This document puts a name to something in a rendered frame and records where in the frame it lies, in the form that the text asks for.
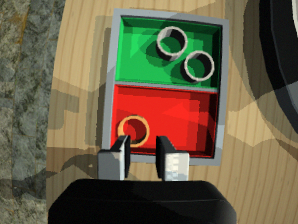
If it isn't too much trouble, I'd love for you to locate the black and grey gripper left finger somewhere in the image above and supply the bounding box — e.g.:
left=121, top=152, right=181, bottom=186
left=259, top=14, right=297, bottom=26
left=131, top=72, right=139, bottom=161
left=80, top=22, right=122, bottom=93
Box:
left=97, top=135, right=131, bottom=180

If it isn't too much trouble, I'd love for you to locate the tan hollow ring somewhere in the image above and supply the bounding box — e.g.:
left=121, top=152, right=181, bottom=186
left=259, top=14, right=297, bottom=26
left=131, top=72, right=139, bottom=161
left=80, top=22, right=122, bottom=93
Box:
left=118, top=115, right=149, bottom=147

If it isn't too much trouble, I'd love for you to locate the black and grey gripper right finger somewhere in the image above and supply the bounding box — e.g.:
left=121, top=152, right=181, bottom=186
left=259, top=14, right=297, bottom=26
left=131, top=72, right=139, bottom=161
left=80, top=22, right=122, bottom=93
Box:
left=155, top=136, right=189, bottom=181

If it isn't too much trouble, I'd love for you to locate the red and green divided tray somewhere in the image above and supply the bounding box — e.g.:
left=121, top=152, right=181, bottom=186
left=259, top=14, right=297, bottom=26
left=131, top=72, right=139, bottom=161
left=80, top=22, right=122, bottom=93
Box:
left=102, top=8, right=229, bottom=166

